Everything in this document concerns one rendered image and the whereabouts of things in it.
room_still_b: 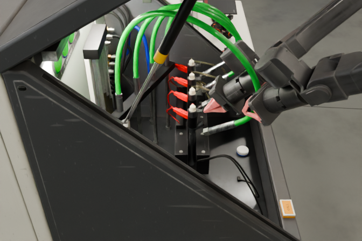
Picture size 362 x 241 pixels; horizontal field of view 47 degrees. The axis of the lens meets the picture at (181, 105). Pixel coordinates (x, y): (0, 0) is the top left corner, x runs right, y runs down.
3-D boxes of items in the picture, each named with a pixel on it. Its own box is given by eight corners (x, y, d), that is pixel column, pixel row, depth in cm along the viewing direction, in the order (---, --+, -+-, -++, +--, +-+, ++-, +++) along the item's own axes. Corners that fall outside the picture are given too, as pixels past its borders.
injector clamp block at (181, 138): (207, 190, 127) (209, 154, 118) (175, 190, 127) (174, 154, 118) (203, 120, 154) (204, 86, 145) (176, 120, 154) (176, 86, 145)
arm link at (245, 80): (269, 85, 100) (273, 75, 105) (251, 64, 99) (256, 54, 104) (247, 99, 104) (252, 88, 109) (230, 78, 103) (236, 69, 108)
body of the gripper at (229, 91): (214, 77, 111) (235, 63, 107) (239, 102, 114) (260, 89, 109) (209, 91, 106) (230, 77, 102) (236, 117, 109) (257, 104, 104)
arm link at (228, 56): (291, 62, 98) (283, 57, 106) (260, 25, 96) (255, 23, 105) (252, 94, 100) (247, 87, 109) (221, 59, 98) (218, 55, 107)
